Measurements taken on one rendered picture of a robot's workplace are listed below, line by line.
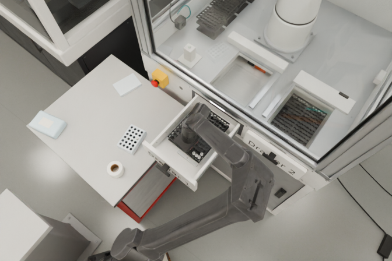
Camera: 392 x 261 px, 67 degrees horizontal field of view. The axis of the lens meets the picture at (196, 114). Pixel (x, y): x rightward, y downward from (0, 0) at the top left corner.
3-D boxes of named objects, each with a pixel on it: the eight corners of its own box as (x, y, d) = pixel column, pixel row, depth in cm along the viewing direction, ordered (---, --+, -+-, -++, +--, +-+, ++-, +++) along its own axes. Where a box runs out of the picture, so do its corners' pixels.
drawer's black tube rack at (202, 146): (198, 165, 130) (199, 160, 124) (168, 141, 135) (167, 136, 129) (228, 129, 138) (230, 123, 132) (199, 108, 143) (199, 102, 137)
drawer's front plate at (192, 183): (194, 191, 126) (195, 185, 116) (144, 151, 134) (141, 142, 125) (197, 189, 127) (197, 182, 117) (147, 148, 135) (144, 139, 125)
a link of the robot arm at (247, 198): (249, 191, 53) (282, 219, 56) (248, 141, 64) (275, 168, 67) (105, 261, 74) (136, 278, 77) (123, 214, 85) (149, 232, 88)
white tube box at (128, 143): (133, 155, 140) (131, 152, 136) (118, 147, 141) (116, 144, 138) (146, 134, 145) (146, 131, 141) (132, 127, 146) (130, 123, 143)
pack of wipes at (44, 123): (68, 124, 147) (65, 120, 143) (56, 140, 143) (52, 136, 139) (44, 113, 150) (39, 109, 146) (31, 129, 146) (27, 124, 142)
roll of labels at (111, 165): (107, 165, 137) (105, 162, 134) (122, 161, 138) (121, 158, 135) (110, 180, 134) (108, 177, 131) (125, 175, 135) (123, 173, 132)
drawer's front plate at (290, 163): (297, 180, 129) (305, 173, 119) (242, 141, 137) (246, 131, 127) (299, 177, 129) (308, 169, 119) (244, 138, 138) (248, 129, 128)
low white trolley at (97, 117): (140, 228, 196) (112, 207, 129) (79, 170, 214) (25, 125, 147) (196, 162, 217) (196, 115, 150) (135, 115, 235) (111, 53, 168)
